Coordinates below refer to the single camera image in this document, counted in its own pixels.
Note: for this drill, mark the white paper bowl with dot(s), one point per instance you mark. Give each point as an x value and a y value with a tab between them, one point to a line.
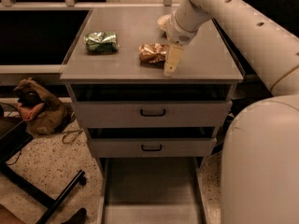
162	22

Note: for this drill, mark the brown bag on floor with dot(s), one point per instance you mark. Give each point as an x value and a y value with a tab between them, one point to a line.
43	112

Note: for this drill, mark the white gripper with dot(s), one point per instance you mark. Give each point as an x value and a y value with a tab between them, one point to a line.
177	32

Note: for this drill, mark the crushed green can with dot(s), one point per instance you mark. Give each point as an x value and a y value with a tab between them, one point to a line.
103	41

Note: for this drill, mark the black top drawer handle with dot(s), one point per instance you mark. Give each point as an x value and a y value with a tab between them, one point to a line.
152	113

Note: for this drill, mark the black middle drawer handle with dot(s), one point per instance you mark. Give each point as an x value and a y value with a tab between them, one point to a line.
146	148

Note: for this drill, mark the grey drawer cabinet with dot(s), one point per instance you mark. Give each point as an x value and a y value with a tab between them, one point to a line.
206	60

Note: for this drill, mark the crushed orange can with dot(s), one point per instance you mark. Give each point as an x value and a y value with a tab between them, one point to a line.
152	52

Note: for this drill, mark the bottom grey drawer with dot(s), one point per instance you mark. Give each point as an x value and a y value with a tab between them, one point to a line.
151	191

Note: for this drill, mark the middle grey drawer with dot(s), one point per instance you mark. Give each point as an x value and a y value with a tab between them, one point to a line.
126	142

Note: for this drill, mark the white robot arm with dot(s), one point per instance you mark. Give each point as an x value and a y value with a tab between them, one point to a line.
260	156

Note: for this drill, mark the grey drawer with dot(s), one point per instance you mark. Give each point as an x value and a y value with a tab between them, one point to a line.
126	142
118	105
151	191

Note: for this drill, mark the top grey drawer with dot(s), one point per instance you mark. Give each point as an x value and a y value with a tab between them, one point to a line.
118	105

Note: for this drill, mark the black drawer handle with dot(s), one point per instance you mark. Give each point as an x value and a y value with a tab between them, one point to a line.
152	113
146	148

